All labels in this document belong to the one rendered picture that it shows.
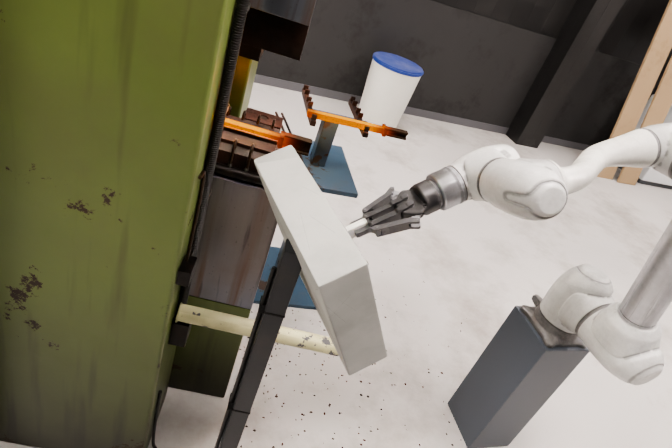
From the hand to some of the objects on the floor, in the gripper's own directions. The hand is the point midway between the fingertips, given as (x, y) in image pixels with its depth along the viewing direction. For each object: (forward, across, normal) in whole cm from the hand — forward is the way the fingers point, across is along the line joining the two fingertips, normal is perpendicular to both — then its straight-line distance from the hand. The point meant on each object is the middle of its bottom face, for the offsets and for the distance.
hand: (352, 230), depth 106 cm
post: (+68, -9, -80) cm, 106 cm away
